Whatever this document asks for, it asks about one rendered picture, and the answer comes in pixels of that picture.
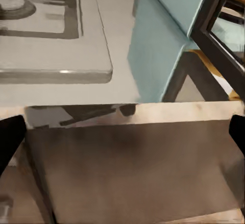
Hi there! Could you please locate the microwave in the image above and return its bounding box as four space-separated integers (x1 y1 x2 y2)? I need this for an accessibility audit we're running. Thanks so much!
157 0 245 103

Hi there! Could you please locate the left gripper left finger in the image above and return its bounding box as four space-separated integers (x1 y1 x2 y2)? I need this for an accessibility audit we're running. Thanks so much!
0 115 27 177

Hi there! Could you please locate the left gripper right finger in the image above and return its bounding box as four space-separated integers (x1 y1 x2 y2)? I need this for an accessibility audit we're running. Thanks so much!
229 114 245 156

